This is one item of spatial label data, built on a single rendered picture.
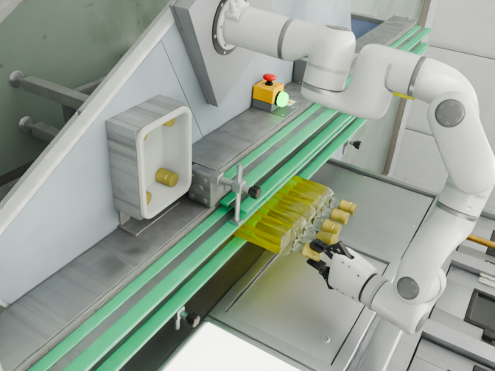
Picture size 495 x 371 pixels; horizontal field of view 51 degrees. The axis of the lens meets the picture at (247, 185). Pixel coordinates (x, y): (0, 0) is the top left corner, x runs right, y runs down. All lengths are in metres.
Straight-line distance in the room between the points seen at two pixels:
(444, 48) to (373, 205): 5.55
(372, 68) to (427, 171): 6.75
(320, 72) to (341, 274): 0.46
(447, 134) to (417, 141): 6.66
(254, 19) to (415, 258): 0.63
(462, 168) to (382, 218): 0.74
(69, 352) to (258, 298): 0.50
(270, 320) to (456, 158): 0.57
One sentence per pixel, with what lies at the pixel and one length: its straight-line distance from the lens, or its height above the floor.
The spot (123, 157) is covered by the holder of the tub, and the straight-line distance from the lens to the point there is 1.09.
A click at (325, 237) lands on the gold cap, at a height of 1.15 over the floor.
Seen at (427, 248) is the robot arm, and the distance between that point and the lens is 1.07.
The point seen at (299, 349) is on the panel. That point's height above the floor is 1.21.
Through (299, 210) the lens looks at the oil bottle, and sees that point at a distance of 1.36.
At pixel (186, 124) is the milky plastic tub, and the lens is 1.16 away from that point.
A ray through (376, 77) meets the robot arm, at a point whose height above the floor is 1.19.
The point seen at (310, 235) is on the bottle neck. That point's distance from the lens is 1.31.
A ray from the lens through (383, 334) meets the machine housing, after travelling 1.30.
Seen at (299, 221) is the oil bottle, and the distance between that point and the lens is 1.32.
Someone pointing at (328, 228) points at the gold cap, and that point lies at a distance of 1.35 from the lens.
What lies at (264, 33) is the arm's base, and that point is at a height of 0.92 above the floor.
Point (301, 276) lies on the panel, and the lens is 1.39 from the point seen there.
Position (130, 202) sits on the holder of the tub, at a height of 0.80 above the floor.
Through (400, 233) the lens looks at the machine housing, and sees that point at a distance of 1.68.
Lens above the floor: 1.46
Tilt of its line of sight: 24 degrees down
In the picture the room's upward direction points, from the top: 111 degrees clockwise
